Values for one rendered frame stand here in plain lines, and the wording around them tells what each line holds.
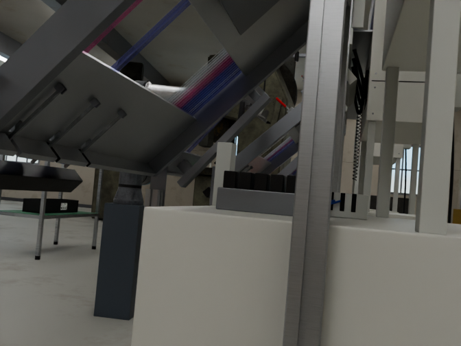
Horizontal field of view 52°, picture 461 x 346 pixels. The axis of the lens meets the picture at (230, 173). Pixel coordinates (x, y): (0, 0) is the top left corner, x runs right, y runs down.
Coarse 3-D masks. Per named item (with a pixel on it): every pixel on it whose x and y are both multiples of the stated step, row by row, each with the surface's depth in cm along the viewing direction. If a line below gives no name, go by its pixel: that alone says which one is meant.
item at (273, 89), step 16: (288, 64) 693; (272, 80) 600; (288, 80) 674; (272, 96) 599; (288, 96) 624; (272, 112) 597; (224, 128) 634; (256, 128) 602; (208, 144) 600; (240, 144) 607; (288, 160) 637; (208, 176) 618
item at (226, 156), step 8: (224, 144) 176; (232, 144) 175; (224, 152) 176; (232, 152) 176; (216, 160) 177; (224, 160) 175; (232, 160) 176; (216, 168) 176; (224, 168) 175; (232, 168) 177; (216, 176) 176; (216, 184) 176; (216, 192) 176; (216, 200) 175
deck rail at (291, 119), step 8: (296, 112) 202; (280, 120) 204; (288, 120) 203; (296, 120) 202; (272, 128) 204; (280, 128) 204; (288, 128) 203; (264, 136) 205; (272, 136) 204; (280, 136) 203; (256, 144) 206; (264, 144) 205; (240, 152) 207; (248, 152) 206; (256, 152) 205; (240, 160) 207; (248, 160) 206; (240, 168) 207
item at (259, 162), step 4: (256, 160) 234; (260, 160) 241; (264, 160) 249; (248, 164) 230; (252, 164) 237; (256, 164) 243; (260, 164) 251; (264, 164) 259; (268, 164) 268; (248, 168) 239; (252, 168) 247; (256, 168) 253; (260, 168) 262; (264, 168) 271; (252, 172) 257; (256, 172) 264
